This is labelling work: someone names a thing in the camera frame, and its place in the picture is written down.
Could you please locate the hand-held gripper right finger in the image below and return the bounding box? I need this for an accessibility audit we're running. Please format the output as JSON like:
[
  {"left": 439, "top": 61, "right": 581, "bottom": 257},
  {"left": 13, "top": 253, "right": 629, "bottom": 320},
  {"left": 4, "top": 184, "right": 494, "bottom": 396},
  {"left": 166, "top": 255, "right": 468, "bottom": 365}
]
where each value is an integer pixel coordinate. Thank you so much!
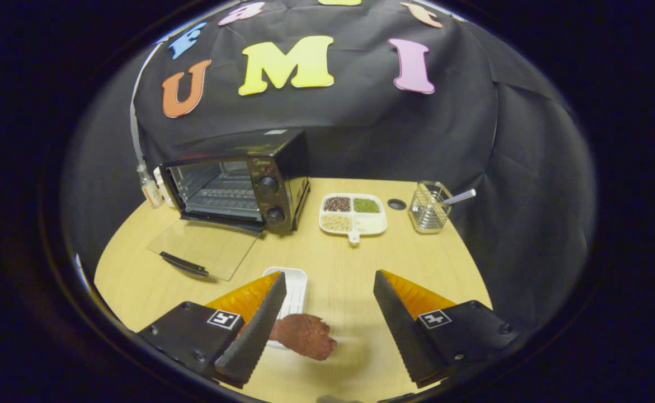
[{"left": 373, "top": 270, "right": 521, "bottom": 388}]

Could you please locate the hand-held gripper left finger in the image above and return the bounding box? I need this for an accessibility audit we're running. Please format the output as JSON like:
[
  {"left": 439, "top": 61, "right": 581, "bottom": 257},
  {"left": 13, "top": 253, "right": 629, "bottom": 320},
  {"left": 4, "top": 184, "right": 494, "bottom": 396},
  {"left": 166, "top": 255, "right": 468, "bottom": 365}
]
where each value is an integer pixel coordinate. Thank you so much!
[{"left": 137, "top": 271, "right": 288, "bottom": 390}]

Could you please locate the red-brown meat steak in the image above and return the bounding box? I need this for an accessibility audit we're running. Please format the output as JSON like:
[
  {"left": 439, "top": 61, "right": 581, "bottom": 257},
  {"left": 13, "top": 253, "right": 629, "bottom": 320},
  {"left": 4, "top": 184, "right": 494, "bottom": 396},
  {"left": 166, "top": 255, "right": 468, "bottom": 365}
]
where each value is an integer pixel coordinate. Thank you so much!
[{"left": 268, "top": 313, "right": 338, "bottom": 361}]

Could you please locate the black toaster oven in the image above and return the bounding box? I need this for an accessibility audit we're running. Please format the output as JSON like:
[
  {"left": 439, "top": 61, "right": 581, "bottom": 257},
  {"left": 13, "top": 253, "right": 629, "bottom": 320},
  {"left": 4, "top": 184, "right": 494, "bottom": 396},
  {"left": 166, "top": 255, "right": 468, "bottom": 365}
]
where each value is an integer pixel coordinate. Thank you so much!
[{"left": 147, "top": 129, "right": 311, "bottom": 282}]

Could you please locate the white pop-up toaster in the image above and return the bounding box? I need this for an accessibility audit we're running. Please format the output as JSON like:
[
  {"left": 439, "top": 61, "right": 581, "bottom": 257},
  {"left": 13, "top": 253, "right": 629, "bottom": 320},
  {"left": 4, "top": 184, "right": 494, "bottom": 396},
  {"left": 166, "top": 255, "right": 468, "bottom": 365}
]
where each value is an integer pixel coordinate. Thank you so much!
[{"left": 153, "top": 166, "right": 176, "bottom": 208}]

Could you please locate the small white rectangular tray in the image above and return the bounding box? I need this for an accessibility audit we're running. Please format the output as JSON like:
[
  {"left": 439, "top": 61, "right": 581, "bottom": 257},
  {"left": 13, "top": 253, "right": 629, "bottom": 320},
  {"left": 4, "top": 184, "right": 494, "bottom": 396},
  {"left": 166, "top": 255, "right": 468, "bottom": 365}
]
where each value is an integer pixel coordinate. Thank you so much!
[{"left": 263, "top": 266, "right": 309, "bottom": 351}]

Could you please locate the white divided plate with beans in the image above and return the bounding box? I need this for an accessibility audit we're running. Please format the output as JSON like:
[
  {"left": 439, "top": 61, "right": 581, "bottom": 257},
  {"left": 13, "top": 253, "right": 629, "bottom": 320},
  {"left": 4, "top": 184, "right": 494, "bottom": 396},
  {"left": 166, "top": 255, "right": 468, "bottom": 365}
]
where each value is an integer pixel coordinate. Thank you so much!
[{"left": 319, "top": 193, "right": 388, "bottom": 245}]

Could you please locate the small clear glass bottle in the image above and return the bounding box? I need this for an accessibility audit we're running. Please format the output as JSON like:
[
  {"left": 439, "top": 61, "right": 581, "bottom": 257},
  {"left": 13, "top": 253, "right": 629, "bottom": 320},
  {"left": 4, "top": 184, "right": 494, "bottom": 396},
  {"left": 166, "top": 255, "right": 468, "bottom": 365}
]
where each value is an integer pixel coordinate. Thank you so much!
[{"left": 136, "top": 162, "right": 164, "bottom": 209}]

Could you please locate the metal wire utensil holder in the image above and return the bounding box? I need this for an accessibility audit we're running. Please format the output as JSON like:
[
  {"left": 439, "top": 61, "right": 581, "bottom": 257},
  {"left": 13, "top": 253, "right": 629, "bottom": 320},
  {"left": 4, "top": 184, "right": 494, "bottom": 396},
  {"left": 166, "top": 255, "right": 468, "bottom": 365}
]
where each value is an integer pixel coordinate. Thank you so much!
[{"left": 408, "top": 181, "right": 453, "bottom": 234}]

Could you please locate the spoon with white handle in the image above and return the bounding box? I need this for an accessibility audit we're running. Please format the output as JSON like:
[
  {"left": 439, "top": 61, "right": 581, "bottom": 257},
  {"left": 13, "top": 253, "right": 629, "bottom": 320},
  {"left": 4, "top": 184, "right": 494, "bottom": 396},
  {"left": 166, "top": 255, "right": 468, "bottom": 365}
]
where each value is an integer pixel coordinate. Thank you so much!
[{"left": 442, "top": 189, "right": 477, "bottom": 205}]

